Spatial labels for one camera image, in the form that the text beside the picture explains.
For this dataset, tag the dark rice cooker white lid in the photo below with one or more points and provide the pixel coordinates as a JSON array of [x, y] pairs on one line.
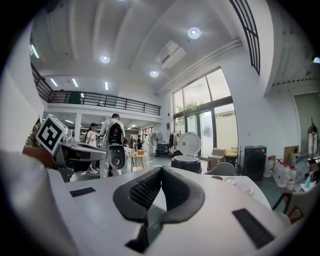
[[186, 165]]

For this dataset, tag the small white dish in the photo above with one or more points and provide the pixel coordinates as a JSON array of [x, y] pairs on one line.
[[230, 180]]

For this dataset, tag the black standing fan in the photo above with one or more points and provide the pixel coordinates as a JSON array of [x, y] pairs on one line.
[[156, 138]]

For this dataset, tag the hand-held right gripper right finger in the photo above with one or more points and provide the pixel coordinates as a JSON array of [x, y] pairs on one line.
[[182, 200]]

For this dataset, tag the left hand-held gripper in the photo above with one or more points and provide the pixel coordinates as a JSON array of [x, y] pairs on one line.
[[51, 133]]

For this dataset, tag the round wooden side table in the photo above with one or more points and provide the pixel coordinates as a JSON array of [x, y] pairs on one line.
[[136, 155]]

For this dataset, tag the black mezzanine railing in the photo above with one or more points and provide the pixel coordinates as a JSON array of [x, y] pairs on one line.
[[75, 97]]

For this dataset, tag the small brown bowl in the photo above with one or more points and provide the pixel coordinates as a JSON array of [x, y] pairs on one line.
[[217, 178]]

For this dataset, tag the black bin yellow lid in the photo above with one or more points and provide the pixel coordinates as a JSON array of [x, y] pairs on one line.
[[231, 158]]

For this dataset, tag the white ceiling air conditioner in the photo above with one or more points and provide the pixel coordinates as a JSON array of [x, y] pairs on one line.
[[171, 55]]

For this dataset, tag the white dish red mark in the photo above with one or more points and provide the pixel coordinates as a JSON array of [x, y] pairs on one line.
[[247, 189]]

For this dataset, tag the brown cardboard box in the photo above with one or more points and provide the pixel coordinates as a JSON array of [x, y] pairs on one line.
[[215, 162], [219, 151]]

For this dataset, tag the round ceiling light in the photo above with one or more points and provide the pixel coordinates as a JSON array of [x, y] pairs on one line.
[[154, 73], [104, 59], [194, 32]]

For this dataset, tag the black box appliance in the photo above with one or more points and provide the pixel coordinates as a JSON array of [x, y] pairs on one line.
[[255, 162]]

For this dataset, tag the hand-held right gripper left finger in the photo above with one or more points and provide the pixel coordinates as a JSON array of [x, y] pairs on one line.
[[140, 200]]

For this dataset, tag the group of clear plastic jugs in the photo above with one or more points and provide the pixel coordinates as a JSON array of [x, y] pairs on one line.
[[282, 172]]

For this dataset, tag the glass entrance doors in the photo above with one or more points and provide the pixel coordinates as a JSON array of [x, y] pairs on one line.
[[205, 120]]

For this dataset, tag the small wooden box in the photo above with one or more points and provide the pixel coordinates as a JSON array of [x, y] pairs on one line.
[[140, 151]]

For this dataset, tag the clothes rack with garments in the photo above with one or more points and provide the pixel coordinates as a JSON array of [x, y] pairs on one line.
[[175, 142]]

